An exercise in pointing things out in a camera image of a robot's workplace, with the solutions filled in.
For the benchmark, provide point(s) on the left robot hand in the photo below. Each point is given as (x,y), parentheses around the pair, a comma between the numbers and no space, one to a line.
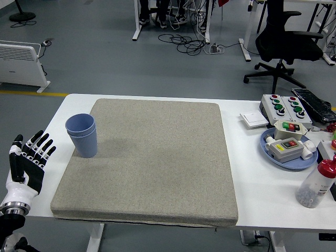
(29,176)

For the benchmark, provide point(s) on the white panel heater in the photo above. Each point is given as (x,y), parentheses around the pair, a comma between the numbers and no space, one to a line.
(18,68)

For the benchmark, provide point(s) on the floor socket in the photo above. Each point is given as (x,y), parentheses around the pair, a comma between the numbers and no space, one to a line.
(47,42)

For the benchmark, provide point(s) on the white table leg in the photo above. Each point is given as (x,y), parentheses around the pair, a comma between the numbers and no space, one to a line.
(94,239)
(274,242)

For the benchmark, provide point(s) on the black mesh keyboard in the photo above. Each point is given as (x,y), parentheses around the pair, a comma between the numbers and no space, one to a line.
(315,105)

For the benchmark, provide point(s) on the white box with orange button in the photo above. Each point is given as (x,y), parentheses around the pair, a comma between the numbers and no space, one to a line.
(324,150)

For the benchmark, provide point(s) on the black fan base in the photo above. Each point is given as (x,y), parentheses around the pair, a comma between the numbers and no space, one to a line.
(22,17)

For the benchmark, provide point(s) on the grey-brown mat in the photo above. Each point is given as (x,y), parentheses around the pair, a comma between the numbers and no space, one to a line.
(170,157)

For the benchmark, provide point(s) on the white four-button control box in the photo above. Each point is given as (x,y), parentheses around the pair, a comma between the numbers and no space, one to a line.
(305,116)
(267,105)

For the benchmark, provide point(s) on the white green-red push-button switch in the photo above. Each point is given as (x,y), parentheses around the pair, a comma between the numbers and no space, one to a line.
(281,134)

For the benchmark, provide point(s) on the clear bottle with red cap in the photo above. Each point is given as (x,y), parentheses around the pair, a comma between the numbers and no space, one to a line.
(312,189)

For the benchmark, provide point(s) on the grey push-button switch box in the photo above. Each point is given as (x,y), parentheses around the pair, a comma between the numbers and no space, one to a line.
(286,155)

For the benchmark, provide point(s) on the white wall switch plate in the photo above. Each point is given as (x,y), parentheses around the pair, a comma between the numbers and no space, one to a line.
(253,118)

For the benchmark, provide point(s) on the blue round plate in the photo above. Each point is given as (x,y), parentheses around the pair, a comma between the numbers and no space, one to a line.
(296,166)

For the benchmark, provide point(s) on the white desk frame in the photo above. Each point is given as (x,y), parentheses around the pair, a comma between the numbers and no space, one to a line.
(137,26)

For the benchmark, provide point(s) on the person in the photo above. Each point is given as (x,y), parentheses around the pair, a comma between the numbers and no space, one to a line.
(144,10)
(181,18)

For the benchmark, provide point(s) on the blue ribbed plastic cup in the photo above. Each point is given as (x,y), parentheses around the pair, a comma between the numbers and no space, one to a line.
(78,123)
(85,147)

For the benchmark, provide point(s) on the black table height controller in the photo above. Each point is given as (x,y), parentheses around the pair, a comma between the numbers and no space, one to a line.
(327,236)

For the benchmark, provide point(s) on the black office chair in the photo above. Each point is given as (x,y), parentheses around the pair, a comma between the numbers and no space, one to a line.
(288,44)

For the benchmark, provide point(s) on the white under-table control box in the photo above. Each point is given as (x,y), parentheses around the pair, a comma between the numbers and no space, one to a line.
(249,237)

